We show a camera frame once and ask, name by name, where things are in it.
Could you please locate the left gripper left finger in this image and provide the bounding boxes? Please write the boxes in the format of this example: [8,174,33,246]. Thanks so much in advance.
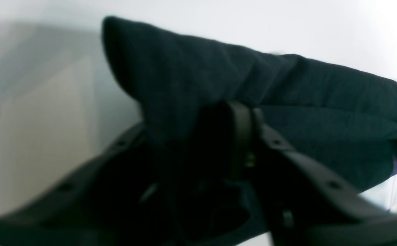
[0,123,161,246]

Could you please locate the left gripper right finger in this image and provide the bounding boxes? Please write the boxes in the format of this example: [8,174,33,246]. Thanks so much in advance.
[227,102,397,246]

